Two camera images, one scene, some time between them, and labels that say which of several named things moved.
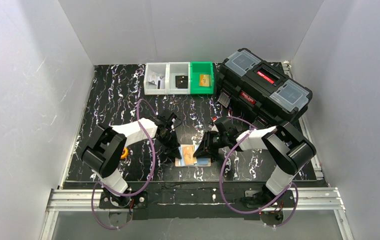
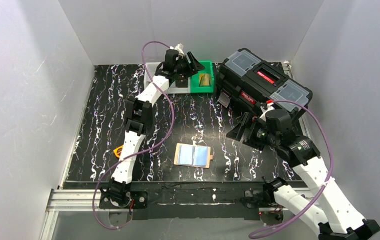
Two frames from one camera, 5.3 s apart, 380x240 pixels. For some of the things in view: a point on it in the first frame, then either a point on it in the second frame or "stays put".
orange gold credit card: [188, 152] -> [204, 79]
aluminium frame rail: [61, 199] stays put
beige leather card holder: [187, 152] stays put
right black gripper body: [210, 144] -> [246, 129]
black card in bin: [182, 83] stays put
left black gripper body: [170, 142] -> [186, 65]
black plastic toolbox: [253, 90] stays put
